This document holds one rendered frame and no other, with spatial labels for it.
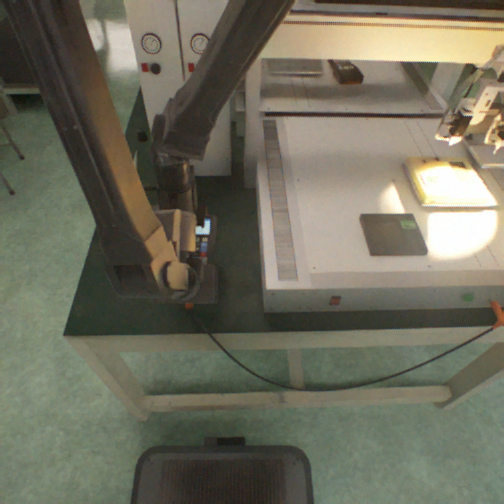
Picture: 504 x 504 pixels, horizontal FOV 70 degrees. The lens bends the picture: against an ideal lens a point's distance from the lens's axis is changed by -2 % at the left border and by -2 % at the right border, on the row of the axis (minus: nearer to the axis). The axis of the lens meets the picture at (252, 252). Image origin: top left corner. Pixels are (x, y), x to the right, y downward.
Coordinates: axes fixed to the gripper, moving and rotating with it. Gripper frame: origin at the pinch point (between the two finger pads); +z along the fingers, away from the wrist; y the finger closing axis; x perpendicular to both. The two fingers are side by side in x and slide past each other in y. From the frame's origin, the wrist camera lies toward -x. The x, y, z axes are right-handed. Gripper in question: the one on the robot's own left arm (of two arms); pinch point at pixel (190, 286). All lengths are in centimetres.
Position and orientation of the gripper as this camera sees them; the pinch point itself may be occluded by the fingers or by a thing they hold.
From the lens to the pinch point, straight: 71.8
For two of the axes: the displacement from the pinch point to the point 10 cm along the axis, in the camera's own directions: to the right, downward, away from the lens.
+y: -10.0, -0.1, -0.3
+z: -0.3, 1.5, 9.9
